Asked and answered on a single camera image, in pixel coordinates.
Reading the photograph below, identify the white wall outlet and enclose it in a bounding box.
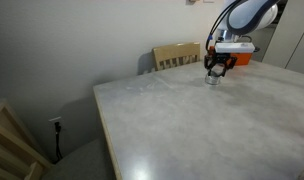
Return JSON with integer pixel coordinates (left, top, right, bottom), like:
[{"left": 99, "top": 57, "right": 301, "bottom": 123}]
[{"left": 48, "top": 116, "right": 64, "bottom": 125}]

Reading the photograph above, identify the black power cord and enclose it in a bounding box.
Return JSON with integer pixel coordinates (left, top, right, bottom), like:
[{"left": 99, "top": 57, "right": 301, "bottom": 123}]
[{"left": 53, "top": 121, "right": 65, "bottom": 162}]

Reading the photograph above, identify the silver candle jar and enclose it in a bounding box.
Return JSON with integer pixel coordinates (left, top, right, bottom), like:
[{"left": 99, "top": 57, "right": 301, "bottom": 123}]
[{"left": 204, "top": 73, "right": 222, "bottom": 86}]

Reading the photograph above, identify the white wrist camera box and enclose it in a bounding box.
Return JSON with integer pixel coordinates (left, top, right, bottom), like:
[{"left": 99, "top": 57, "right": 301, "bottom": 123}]
[{"left": 214, "top": 41, "right": 255, "bottom": 54}]

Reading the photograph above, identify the orange cardboard box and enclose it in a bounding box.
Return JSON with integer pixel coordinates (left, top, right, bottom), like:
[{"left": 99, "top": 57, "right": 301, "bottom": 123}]
[{"left": 207, "top": 46, "right": 253, "bottom": 67}]

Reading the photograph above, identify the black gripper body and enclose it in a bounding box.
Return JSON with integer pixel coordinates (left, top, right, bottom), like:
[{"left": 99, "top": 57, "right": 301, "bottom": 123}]
[{"left": 203, "top": 52, "right": 238, "bottom": 70}]

